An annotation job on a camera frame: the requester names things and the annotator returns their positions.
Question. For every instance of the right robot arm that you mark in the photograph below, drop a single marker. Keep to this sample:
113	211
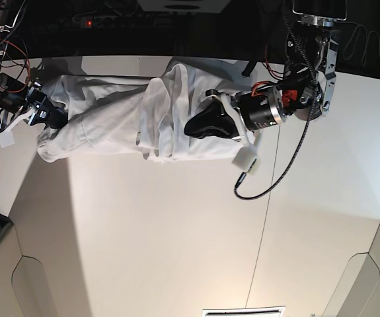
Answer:
21	99

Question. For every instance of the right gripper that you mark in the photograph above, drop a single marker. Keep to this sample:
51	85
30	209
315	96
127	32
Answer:
35	111

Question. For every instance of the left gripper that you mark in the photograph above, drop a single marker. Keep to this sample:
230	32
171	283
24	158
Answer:
260	108

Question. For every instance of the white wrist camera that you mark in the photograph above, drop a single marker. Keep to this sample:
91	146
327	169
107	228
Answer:
247	160
6	138

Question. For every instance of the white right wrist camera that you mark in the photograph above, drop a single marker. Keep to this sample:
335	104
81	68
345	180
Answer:
6	138

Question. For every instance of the white device at top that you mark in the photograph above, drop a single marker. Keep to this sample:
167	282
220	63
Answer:
189	6

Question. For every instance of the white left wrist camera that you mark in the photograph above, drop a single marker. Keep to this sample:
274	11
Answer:
247	160

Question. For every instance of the power strip with red light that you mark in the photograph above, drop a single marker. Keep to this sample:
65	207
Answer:
94	21

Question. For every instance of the white t-shirt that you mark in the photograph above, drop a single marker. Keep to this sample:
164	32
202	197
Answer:
123	115

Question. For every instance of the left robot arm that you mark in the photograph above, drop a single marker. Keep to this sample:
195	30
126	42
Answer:
305	87

